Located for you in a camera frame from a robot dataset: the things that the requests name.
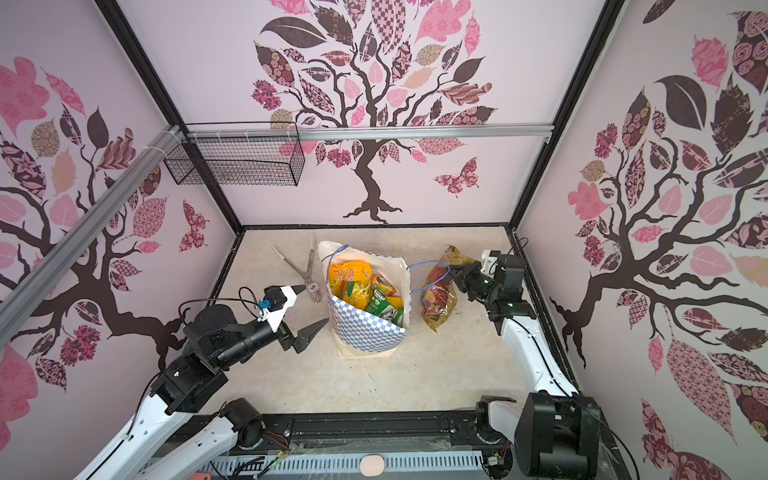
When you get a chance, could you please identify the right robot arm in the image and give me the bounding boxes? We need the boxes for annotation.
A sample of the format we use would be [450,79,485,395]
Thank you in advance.
[449,250,602,479]

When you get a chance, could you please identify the aluminium rail left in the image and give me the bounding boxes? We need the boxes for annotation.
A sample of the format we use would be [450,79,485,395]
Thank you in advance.
[1,125,184,345]

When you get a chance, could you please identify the blue checkered paper bag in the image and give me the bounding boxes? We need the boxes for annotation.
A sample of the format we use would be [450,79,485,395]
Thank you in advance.
[318,241,425,359]

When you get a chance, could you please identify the yellow orange snack bag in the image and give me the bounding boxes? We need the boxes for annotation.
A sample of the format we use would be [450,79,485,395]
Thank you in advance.
[328,260,373,310]

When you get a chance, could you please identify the green snack bag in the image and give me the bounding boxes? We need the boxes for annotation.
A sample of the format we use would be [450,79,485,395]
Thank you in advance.
[365,288,404,327]

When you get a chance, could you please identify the black wire basket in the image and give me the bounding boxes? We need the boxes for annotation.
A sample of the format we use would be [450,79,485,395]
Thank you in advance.
[164,120,305,187]

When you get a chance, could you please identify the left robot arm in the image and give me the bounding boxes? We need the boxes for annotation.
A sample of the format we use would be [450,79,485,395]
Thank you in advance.
[78,285,328,479]

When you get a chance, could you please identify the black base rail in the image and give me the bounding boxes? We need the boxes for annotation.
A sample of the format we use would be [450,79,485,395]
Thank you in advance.
[111,407,631,480]

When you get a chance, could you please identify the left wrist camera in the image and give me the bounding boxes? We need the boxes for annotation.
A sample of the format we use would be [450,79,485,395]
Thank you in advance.
[259,297,297,331]

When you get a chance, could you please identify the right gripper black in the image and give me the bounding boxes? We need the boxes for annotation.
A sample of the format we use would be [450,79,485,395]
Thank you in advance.
[449,261,501,303]

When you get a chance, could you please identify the gold candy bag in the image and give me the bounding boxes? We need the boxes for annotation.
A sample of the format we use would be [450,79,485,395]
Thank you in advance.
[420,245,475,332]

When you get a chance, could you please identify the grey cable duct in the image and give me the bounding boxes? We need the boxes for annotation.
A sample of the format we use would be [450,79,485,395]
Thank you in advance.
[198,451,489,479]

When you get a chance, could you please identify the metal tongs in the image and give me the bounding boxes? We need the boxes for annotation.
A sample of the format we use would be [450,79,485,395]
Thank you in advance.
[272,235,324,303]

